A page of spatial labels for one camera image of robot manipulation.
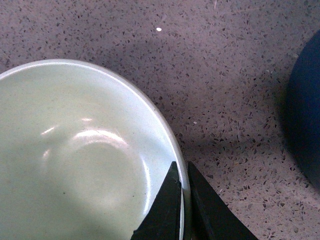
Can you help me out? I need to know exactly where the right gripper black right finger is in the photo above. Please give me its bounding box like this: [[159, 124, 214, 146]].
[[187, 161, 257, 240]]

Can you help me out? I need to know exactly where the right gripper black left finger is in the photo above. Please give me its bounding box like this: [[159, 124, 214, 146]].
[[131, 161, 182, 240]]

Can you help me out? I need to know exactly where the green plastic bowl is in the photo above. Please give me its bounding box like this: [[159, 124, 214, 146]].
[[0, 59, 191, 240]]

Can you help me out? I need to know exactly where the dark blue pot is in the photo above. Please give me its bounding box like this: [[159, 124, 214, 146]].
[[285, 31, 320, 189]]

